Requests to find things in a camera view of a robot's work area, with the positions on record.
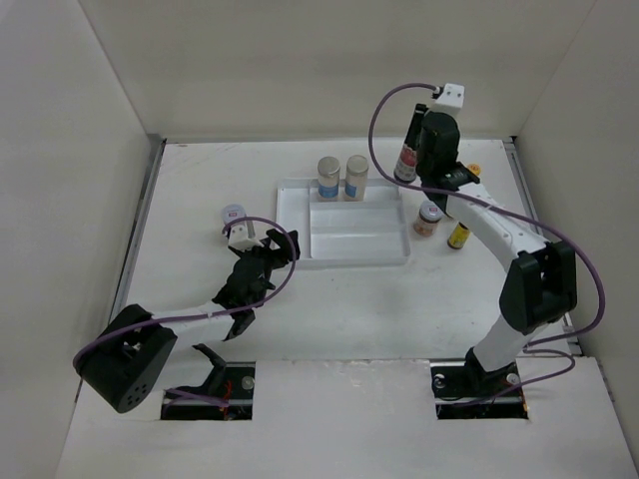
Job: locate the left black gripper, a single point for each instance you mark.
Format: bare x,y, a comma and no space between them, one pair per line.
282,240

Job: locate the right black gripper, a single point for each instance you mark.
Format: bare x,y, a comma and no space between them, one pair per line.
422,123

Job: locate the tall dark soy sauce bottle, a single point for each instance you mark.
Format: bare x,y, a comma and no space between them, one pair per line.
404,170

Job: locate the pink label spice jar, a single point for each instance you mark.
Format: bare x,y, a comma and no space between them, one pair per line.
355,178

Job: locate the blue label spice jar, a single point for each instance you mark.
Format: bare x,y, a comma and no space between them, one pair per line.
328,178

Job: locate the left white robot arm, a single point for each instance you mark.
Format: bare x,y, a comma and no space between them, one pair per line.
125,362

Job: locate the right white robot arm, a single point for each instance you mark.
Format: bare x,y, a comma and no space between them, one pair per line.
540,283

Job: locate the white divided organizer tray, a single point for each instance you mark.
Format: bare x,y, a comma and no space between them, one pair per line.
371,232

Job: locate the red cap chili sauce bottle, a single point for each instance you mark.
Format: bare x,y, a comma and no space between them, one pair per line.
473,169

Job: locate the red lid pink jar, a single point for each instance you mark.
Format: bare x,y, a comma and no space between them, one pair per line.
428,218

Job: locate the small yellow label bottle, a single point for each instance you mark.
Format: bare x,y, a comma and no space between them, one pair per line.
459,236

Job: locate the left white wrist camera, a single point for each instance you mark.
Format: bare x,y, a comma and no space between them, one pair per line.
241,235

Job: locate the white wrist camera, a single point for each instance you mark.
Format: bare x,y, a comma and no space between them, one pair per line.
241,235
448,99

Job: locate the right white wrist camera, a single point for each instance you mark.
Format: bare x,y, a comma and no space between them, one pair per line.
448,99

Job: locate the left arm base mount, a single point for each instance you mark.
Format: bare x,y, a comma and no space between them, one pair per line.
225,394

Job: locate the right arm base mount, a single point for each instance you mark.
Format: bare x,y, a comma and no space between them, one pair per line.
463,391

